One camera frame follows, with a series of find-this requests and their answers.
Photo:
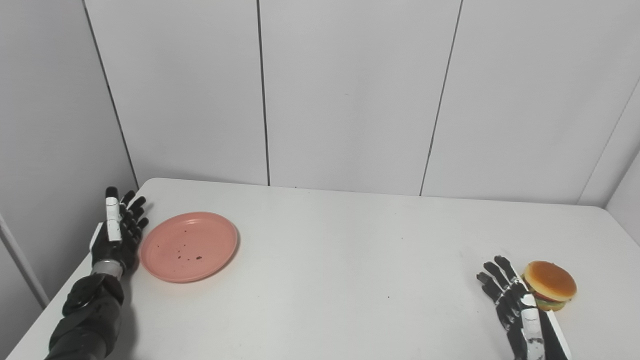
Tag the toy hamburger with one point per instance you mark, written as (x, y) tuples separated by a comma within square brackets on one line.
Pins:
[(550, 285)]

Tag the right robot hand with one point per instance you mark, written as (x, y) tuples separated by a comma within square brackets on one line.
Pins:
[(525, 320)]

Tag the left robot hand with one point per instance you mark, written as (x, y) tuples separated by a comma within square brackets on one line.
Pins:
[(116, 235)]

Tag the pink plate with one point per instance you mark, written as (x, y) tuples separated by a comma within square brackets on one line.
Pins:
[(189, 247)]

